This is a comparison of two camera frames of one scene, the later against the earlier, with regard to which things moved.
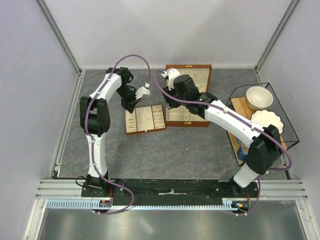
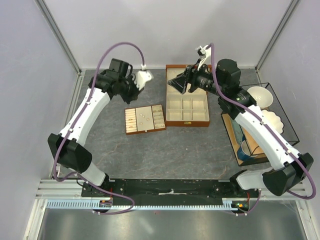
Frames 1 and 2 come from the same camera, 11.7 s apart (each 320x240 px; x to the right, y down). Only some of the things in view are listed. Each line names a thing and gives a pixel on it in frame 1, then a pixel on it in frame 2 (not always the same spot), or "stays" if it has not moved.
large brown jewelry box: [184, 116] stays
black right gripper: [169, 100] → [190, 75]
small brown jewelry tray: [145, 119] stays
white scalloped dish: [265, 118] stays
